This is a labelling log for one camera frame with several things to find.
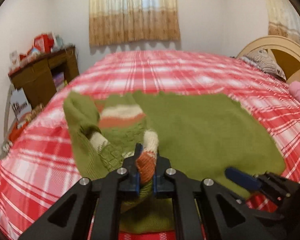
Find beige patterned window curtain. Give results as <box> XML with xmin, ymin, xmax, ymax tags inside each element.
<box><xmin>89</xmin><ymin>0</ymin><xmax>180</xmax><ymax>47</ymax></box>

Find white printed cardboard box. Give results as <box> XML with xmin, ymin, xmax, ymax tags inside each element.
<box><xmin>10</xmin><ymin>88</ymin><xmax>32</xmax><ymax>121</ymax></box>

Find grey patterned pillow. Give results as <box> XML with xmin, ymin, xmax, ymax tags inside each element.
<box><xmin>240</xmin><ymin>48</ymin><xmax>287</xmax><ymax>82</ymax></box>

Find brown floral bag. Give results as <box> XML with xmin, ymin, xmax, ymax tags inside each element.
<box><xmin>20</xmin><ymin>103</ymin><xmax>44</xmax><ymax>123</ymax></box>

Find stacked books in desk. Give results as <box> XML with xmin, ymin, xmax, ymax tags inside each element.
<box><xmin>53</xmin><ymin>72</ymin><xmax>68</xmax><ymax>91</ymax></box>

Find red plastic bag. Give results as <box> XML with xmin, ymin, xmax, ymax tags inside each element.
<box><xmin>8</xmin><ymin>121</ymin><xmax>29</xmax><ymax>143</ymax></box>

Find red gift boxes on desk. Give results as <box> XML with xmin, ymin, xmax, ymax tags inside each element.
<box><xmin>19</xmin><ymin>33</ymin><xmax>64</xmax><ymax>61</ymax></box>

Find red white plaid bedspread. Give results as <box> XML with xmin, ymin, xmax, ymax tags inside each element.
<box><xmin>0</xmin><ymin>50</ymin><xmax>300</xmax><ymax>239</ymax></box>

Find cream wooden headboard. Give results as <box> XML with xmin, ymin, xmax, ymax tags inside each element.
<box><xmin>237</xmin><ymin>35</ymin><xmax>300</xmax><ymax>83</ymax></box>

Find beige side curtain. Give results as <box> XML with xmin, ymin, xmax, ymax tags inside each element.
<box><xmin>266</xmin><ymin>0</ymin><xmax>300</xmax><ymax>45</ymax></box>

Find dark brown wooden desk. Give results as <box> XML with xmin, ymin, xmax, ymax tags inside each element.
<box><xmin>8</xmin><ymin>46</ymin><xmax>79</xmax><ymax>108</ymax></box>

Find green striped knit sweater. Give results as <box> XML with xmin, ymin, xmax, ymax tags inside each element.
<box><xmin>63</xmin><ymin>91</ymin><xmax>286</xmax><ymax>233</ymax></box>

